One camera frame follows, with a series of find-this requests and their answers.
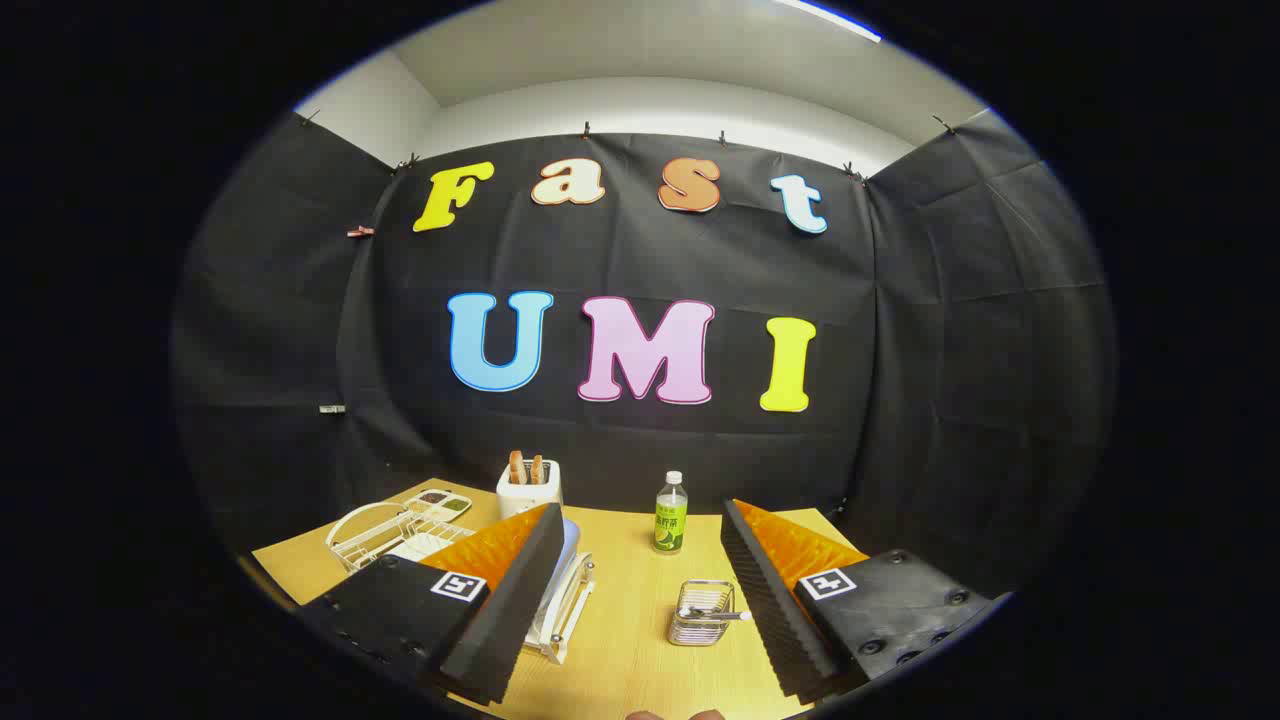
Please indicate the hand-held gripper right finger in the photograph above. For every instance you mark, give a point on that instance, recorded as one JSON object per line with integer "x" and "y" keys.
{"x": 770, "y": 610}

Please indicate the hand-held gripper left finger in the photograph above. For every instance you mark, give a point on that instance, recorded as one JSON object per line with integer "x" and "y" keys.
{"x": 510, "y": 610}

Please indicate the blue plate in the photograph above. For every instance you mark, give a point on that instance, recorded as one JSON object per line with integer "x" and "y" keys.
{"x": 570, "y": 550}

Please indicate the white toaster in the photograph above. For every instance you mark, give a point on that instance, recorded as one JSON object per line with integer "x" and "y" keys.
{"x": 525, "y": 497}

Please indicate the white divided condiment tray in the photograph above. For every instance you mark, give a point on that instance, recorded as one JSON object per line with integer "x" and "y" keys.
{"x": 440, "y": 503}

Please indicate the green label drink bottle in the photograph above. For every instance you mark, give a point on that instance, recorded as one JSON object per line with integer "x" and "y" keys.
{"x": 670, "y": 525}

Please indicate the toast slice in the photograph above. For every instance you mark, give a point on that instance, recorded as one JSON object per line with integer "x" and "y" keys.
{"x": 537, "y": 470}
{"x": 516, "y": 468}

